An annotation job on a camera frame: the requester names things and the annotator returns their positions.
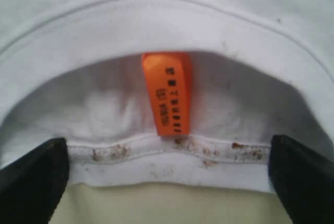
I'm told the white t-shirt red lettering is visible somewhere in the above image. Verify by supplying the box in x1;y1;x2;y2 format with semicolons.
1;0;333;195

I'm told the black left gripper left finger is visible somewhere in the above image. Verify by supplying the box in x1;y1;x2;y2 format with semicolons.
1;138;69;223

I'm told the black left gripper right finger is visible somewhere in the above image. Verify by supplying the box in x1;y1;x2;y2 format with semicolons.
268;135;333;223

